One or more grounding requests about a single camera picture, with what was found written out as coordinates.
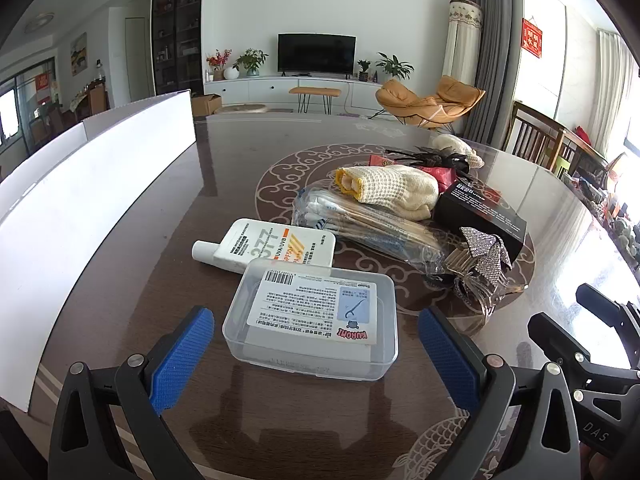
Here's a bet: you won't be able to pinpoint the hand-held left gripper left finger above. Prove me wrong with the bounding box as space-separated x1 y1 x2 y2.
47 305 216 480

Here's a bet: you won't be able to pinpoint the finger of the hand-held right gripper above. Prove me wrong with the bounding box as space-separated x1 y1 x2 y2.
527 312 640 391
575 283 640 371

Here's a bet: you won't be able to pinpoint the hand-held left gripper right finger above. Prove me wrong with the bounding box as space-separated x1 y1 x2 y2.
417 306 583 480

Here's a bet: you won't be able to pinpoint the clear plastic floss box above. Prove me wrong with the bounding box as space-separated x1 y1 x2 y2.
221 258 399 382

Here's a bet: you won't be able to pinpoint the white sunscreen bottle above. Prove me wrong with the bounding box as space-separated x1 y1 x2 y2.
192 218 337 275

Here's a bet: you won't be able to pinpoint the clear bag of cotton swabs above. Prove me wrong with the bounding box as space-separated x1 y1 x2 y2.
291 185 451 281

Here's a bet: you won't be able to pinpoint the clear hair claw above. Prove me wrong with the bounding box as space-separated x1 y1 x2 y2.
450 275 529 336

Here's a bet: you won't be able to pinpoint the rhinestone bow hair clip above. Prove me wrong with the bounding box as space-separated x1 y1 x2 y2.
442 226 513 288

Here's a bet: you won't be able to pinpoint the black cardboard box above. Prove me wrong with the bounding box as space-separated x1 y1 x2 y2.
432 180 528 266

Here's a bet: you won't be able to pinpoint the wooden chair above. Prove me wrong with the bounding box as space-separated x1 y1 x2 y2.
505 101 568 168
550 130 608 181

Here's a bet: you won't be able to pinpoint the glossy red pouch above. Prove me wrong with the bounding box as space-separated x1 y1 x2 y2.
427 166 458 195

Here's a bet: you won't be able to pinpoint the black feather hair clip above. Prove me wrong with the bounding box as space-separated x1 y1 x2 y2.
385 145 473 178

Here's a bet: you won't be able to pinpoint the orange lounge chair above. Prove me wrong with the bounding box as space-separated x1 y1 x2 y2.
375 76 486 131

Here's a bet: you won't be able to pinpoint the brown cardboard box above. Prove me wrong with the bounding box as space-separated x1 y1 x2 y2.
191 93 223 117

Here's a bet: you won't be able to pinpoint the beige round stool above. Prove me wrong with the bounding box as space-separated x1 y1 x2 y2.
215 103 268 115

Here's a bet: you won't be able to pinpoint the white television cabinet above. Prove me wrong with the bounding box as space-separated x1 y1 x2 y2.
205 76 396 113

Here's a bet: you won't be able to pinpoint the grey curtain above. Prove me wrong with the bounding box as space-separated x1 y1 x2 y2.
462 0 526 151

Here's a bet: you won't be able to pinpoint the large leafy potted plant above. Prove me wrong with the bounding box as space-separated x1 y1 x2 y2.
375 52 415 81

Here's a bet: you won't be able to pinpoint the orange bench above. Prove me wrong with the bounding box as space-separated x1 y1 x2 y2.
289 86 342 113

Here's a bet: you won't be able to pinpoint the red flowers in vase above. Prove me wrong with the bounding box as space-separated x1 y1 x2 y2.
206 49 233 82

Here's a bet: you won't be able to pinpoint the white door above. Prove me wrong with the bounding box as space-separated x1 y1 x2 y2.
124 16 147 103

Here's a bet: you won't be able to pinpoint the green potted plant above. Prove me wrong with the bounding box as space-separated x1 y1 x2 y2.
233 48 269 77

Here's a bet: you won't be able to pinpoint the cream covered air conditioner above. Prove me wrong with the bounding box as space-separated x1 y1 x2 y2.
442 0 485 92

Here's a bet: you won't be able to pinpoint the framed painting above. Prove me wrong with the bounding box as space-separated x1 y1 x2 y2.
71 32 88 77

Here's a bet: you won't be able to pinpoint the dark glass cabinet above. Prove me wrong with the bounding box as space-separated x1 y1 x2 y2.
152 0 205 98

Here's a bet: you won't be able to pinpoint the black television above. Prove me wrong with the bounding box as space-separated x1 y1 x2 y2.
278 33 357 75

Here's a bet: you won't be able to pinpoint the red wall hanging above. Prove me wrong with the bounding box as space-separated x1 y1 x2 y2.
521 17 543 58

